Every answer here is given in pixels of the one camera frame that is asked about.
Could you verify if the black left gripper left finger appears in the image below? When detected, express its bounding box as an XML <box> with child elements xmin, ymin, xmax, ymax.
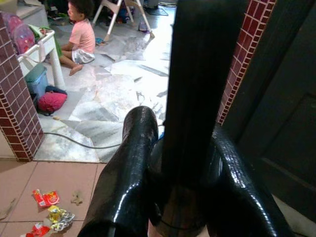
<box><xmin>77</xmin><ymin>106</ymin><xmax>159</xmax><ymax>237</ymax></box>

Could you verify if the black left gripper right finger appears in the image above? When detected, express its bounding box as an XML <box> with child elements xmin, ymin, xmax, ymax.
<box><xmin>206</xmin><ymin>125</ymin><xmax>295</xmax><ymax>237</ymax></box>

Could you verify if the black broom handle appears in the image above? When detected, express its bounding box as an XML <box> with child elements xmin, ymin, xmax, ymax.
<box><xmin>148</xmin><ymin>0</ymin><xmax>249</xmax><ymax>234</ymax></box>

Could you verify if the dark floor mat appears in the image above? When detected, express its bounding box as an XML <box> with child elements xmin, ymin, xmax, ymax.
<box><xmin>147</xmin><ymin>6</ymin><xmax>169</xmax><ymax>17</ymax></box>

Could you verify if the brown crumpled scrap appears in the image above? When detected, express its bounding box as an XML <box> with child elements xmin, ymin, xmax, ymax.
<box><xmin>71</xmin><ymin>191</ymin><xmax>84</xmax><ymax>206</ymax></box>

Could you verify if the yellow silver snack wrapper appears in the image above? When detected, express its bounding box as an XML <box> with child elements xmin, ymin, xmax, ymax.
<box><xmin>46</xmin><ymin>205</ymin><xmax>76</xmax><ymax>232</ymax></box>

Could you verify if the red snack wrapper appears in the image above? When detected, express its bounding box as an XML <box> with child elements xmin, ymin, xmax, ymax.
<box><xmin>32</xmin><ymin>189</ymin><xmax>60</xmax><ymax>208</ymax></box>

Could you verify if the dark wooden door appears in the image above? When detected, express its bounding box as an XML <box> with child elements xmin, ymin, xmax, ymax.
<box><xmin>222</xmin><ymin>0</ymin><xmax>316</xmax><ymax>223</ymax></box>

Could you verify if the small red torn wrapper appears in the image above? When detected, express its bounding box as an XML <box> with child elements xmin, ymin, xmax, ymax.
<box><xmin>20</xmin><ymin>222</ymin><xmax>50</xmax><ymax>237</ymax></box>

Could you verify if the magenta cloth bag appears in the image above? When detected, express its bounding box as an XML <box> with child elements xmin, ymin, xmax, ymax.
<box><xmin>38</xmin><ymin>91</ymin><xmax>68</xmax><ymax>113</ymax></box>

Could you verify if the dark blue cloth item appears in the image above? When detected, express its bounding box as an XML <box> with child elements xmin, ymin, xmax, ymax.
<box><xmin>45</xmin><ymin>85</ymin><xmax>68</xmax><ymax>96</ymax></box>

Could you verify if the blue bin with green lid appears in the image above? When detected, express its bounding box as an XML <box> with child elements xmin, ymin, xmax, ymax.
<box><xmin>24</xmin><ymin>63</ymin><xmax>49</xmax><ymax>100</ymax></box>

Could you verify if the child in pink shirt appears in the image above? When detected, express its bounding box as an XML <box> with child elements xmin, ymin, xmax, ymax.
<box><xmin>58</xmin><ymin>0</ymin><xmax>96</xmax><ymax>76</ymax></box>

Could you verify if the small white plastic table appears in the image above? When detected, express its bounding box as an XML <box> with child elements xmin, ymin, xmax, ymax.
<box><xmin>18</xmin><ymin>29</ymin><xmax>66</xmax><ymax>91</ymax></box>

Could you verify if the white high chair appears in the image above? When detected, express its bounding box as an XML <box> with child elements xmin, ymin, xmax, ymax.
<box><xmin>92</xmin><ymin>0</ymin><xmax>156</xmax><ymax>42</ymax></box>

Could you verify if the pink patterned backpack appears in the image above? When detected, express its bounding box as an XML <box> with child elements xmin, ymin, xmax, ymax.
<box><xmin>1</xmin><ymin>13</ymin><xmax>36</xmax><ymax>55</ymax></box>

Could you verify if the grey floor cable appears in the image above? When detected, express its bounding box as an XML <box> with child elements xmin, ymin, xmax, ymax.
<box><xmin>42</xmin><ymin>124</ymin><xmax>164</xmax><ymax>150</ymax></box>

